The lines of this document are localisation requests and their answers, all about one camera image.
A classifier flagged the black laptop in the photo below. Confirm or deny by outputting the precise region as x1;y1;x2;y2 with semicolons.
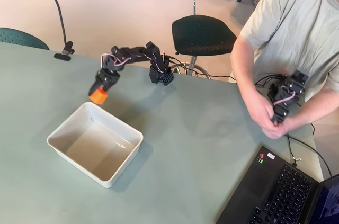
216;146;339;224

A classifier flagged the orange cube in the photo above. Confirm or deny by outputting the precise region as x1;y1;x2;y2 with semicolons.
88;88;109;106

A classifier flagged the person's right forearm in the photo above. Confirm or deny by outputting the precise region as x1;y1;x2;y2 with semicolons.
229;33;268;108

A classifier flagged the person's left forearm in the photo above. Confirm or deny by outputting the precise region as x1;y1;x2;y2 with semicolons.
288;86;339;132

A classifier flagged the person torso beige t-shirt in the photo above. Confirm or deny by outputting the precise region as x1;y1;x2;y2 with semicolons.
239;0;339;103

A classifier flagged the person's right hand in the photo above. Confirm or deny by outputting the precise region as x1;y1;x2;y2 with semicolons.
247;91;278;131

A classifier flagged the black gooseneck clamp holder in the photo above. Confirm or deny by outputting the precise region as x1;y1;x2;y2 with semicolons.
52;0;76;62

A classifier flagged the black leader arm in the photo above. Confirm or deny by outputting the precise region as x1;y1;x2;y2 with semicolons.
266;69;310;127

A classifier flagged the dark green perforated chair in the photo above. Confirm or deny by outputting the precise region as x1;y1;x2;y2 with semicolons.
171;0;238;79
0;27;50;51

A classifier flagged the person's left hand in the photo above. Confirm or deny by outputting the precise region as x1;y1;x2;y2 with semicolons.
263;118;296;140

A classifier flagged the white plastic bin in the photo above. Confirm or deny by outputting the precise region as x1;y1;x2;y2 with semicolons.
47;101;144;189

